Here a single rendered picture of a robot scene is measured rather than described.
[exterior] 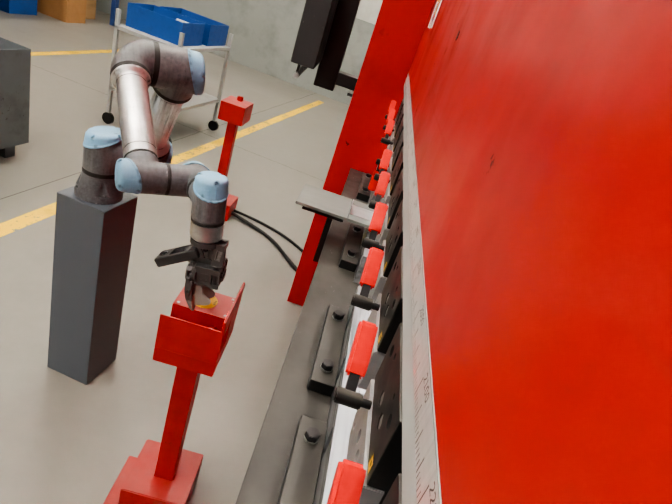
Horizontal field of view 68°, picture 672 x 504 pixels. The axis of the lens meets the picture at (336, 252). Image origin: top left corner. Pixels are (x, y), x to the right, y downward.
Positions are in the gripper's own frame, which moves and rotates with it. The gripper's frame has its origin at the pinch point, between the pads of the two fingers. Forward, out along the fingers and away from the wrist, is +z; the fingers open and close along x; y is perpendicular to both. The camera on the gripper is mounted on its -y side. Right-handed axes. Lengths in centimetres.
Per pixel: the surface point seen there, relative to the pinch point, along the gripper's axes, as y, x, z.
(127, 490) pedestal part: -12, -4, 70
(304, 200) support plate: 20, 47, -16
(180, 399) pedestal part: -0.8, 2.2, 34.8
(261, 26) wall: -150, 791, -2
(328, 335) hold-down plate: 35.4, -6.4, -4.9
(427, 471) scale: 39, -81, -51
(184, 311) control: -2.7, 4.5, 5.7
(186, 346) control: 1.4, -4.9, 9.1
